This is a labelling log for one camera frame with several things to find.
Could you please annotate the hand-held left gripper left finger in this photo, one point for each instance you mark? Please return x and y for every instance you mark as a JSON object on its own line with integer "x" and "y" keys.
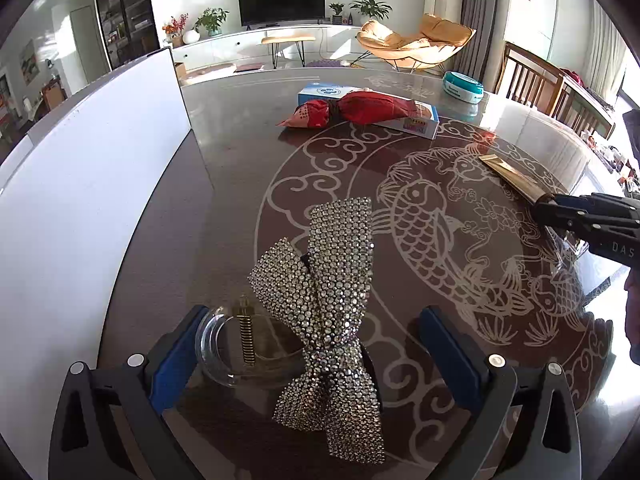
{"x": 172, "y": 360}

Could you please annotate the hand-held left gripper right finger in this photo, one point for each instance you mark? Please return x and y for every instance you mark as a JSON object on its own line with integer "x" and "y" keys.
{"x": 452, "y": 355}

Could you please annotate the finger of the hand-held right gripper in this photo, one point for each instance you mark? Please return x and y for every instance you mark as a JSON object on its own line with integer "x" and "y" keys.
{"x": 600, "y": 205}
{"x": 555, "y": 219}

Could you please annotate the rhinestone bow hair clip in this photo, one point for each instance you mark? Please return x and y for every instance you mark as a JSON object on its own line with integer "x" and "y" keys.
{"x": 335, "y": 280}

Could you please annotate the person's right forearm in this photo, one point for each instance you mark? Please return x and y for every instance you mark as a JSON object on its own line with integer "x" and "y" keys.
{"x": 634, "y": 320}

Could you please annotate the wooden dining chair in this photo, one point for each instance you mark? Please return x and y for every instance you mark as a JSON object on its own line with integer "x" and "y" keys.
{"x": 585, "y": 110}
{"x": 530, "y": 80}

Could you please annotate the white sheer curtain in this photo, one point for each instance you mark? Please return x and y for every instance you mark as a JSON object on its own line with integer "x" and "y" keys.
{"x": 605, "y": 45}

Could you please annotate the teal round tin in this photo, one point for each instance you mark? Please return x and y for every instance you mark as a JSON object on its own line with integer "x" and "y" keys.
{"x": 462, "y": 85}

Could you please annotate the grey curtain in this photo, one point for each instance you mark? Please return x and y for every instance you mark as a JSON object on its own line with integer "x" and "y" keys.
{"x": 482, "y": 20}

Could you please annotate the large white panel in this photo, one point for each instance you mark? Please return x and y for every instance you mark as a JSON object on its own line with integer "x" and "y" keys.
{"x": 100, "y": 160}

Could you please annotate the red pouch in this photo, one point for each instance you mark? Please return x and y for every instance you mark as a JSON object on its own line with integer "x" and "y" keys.
{"x": 370, "y": 107}

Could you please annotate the orange lounge chair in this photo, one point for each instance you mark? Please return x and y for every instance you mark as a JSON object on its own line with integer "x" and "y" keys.
{"x": 400, "y": 42}

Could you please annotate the blue white medicine box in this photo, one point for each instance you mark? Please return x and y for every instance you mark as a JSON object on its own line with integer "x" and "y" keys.
{"x": 320, "y": 91}

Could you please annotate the purple floor mat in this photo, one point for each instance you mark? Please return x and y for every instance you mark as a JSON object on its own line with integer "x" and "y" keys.
{"x": 327, "y": 63}

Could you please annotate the large leafy potted plant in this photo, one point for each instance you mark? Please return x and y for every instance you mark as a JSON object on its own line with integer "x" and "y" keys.
{"x": 370, "y": 7}

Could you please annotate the cardboard box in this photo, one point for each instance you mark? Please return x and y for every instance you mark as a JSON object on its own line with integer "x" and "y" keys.
{"x": 180, "y": 71}

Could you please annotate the small potted plant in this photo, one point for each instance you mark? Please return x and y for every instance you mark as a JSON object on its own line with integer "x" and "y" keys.
{"x": 336, "y": 10}

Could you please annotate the white television cabinet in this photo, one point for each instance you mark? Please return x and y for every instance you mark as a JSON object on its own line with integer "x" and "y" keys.
{"x": 225, "y": 47}

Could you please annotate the wooden bench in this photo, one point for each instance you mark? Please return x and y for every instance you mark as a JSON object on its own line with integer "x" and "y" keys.
{"x": 287, "y": 39}

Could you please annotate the white round vase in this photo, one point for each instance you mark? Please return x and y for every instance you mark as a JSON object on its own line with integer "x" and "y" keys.
{"x": 191, "y": 36}

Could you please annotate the red flowers in vase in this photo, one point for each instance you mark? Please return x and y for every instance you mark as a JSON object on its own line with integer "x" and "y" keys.
{"x": 175, "y": 27}

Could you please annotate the bushy green potted plant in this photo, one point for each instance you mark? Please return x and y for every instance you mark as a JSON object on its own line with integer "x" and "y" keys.
{"x": 212, "y": 20}

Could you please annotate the black television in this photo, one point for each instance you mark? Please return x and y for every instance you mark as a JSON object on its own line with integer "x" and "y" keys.
{"x": 280, "y": 2}

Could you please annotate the glass display cabinet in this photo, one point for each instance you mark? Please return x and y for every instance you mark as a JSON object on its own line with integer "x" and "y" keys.
{"x": 125, "y": 10}

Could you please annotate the wall painting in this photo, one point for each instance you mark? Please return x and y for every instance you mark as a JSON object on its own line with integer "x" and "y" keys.
{"x": 27, "y": 57}

